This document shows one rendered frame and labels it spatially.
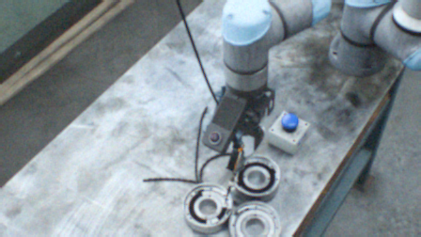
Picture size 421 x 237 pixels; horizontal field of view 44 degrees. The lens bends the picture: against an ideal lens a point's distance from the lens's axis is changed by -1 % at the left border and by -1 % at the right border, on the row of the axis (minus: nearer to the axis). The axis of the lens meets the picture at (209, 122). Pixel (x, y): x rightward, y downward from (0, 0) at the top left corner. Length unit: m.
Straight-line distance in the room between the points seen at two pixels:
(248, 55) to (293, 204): 0.43
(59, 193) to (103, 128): 0.20
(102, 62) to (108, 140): 1.39
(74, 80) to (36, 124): 0.30
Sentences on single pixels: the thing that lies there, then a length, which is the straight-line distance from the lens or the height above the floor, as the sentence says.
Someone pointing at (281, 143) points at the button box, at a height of 0.82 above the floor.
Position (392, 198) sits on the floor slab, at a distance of 2.17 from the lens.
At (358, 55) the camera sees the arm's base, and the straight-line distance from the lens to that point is 1.37.
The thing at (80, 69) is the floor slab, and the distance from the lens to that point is 2.64.
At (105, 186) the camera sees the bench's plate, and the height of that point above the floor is 0.80.
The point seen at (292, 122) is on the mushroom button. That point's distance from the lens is 1.18.
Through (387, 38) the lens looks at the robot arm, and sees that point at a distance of 1.26.
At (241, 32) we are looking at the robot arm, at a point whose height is 1.27.
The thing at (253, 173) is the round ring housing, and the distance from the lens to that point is 1.17.
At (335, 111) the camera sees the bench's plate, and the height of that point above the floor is 0.80.
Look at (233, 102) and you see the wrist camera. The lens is 0.92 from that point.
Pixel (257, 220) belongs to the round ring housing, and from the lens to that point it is 1.11.
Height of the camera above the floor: 1.79
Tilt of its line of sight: 51 degrees down
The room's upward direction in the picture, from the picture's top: 4 degrees counter-clockwise
